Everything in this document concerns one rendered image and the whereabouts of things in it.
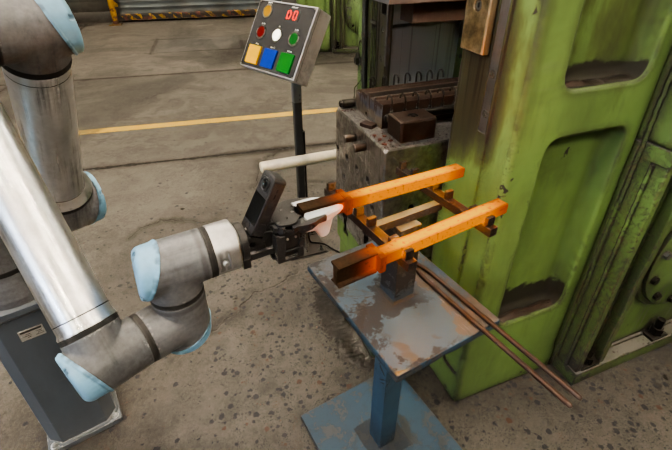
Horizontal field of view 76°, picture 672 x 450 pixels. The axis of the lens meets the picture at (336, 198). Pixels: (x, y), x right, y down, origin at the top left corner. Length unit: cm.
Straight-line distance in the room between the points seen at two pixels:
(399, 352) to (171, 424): 100
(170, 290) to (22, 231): 23
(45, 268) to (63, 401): 96
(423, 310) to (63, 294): 73
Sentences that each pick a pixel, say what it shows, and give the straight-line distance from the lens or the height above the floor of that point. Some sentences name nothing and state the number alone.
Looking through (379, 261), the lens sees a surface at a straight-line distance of 77.
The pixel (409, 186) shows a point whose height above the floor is 98.
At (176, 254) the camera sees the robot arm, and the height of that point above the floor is 101.
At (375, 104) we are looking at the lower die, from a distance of 138.
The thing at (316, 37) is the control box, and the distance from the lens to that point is 173.
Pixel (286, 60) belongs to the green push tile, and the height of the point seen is 102.
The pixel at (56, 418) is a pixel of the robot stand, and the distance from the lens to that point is 174.
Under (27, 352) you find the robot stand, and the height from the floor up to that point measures 44.
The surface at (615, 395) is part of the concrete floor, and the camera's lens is 200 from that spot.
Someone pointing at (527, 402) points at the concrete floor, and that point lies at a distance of 184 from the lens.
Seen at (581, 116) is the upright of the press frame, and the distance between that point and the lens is 122.
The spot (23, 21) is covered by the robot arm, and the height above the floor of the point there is 131.
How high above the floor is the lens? 144
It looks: 32 degrees down
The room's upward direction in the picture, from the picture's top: straight up
